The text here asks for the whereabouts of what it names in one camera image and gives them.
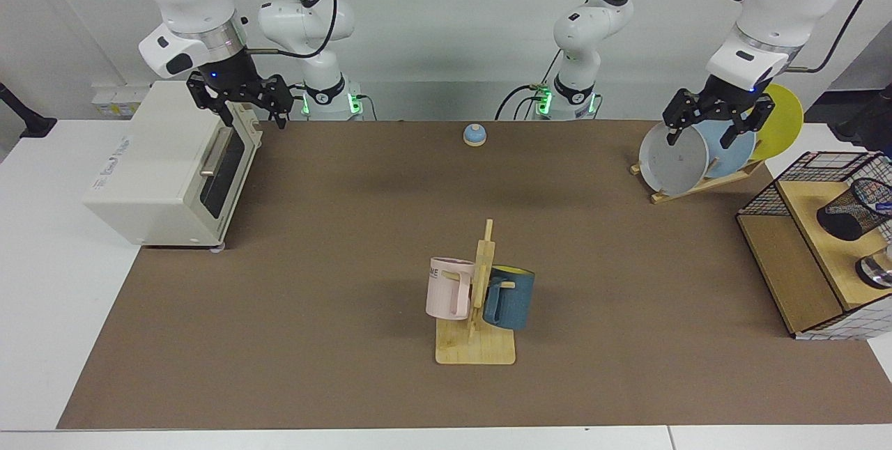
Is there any black base cable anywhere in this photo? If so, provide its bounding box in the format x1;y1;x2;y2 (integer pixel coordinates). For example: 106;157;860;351
495;53;562;121

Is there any dark black equipment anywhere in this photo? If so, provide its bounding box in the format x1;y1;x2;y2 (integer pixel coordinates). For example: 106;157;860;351
828;84;892;155

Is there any light blue plate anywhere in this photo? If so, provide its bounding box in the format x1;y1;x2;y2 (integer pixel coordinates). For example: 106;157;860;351
686;102;757;179

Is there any wooden plate rack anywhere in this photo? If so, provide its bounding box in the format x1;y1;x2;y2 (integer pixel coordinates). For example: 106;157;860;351
630;157;766;205

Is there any dark blue mug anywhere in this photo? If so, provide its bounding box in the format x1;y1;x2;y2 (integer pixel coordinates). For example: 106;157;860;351
482;265;536;331

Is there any black mesh pen holder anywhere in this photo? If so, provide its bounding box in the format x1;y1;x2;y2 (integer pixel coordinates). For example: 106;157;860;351
816;177;892;242

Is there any brown table cloth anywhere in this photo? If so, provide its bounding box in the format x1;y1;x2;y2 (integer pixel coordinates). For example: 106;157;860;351
57;121;892;430

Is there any pale toaster oven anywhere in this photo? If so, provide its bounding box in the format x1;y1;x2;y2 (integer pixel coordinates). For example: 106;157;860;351
82;81;264;254

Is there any round silver metal object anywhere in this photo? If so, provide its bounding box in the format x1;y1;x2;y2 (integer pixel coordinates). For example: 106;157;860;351
856;245;892;290

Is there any wire basket with wooden floor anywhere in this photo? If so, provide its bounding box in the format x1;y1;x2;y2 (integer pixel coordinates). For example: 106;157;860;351
737;151;892;341

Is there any yellow plate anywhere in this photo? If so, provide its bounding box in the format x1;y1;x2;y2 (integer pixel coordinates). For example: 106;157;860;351
732;84;804;162

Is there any white wall socket strip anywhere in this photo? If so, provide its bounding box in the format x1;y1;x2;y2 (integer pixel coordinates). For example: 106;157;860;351
92;83;153;119

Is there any wooden cup stand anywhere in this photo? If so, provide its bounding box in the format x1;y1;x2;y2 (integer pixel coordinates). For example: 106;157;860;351
436;219;517;366

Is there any pink mug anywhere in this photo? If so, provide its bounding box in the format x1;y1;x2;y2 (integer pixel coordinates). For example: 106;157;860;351
426;257;477;321

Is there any grey plate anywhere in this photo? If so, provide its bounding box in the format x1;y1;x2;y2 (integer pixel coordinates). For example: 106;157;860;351
638;120;710;197

